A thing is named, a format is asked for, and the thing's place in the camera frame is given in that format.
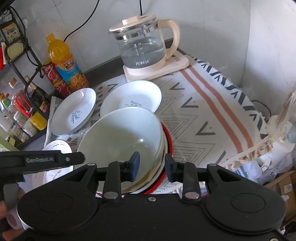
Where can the soy sauce jug red handle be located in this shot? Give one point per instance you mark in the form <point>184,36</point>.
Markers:
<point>28,104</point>

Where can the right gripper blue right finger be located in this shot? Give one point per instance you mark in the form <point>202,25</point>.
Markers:
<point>186,174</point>

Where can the small white plate blue logo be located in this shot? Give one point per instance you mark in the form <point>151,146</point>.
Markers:
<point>140,93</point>

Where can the orange juice bottle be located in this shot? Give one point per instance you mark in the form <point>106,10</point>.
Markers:
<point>60,55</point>

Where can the white bowl yellow-green outside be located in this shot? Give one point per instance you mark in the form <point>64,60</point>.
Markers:
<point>147,170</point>

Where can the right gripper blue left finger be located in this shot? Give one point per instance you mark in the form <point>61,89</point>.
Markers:
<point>118,172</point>

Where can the glass electric kettle cream handle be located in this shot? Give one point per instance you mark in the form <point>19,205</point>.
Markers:
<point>141,42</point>

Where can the white bowl with plant print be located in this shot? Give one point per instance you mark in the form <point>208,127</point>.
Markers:
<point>117,135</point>

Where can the person left hand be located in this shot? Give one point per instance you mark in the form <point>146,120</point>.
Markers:
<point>11,226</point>

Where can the red snack can stack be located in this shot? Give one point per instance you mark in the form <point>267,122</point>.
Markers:
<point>56,79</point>

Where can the white plate with blue script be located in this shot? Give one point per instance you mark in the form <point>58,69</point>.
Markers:
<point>73,112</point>

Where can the patterned white table cloth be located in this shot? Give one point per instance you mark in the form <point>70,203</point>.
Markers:
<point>209,119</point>

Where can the cream kettle base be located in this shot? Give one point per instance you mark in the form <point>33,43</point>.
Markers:
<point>176,62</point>

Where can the black metal kitchen rack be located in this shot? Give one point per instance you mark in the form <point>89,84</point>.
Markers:
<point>25,63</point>

